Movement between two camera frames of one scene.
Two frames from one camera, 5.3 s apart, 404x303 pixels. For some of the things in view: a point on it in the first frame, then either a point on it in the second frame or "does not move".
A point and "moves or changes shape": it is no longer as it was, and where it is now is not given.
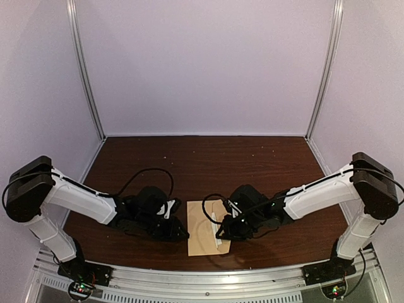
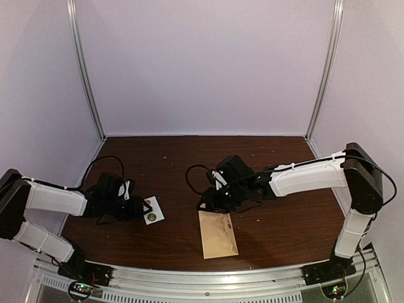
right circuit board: x=335 y=291 does not move
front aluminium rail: x=165 y=285 does not move
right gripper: x=230 y=233 to x=211 y=201
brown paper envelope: x=201 y=240 moves or changes shape
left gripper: x=172 y=231 to x=136 y=211
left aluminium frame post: x=72 y=6 does not move
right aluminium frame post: x=334 y=44 does not move
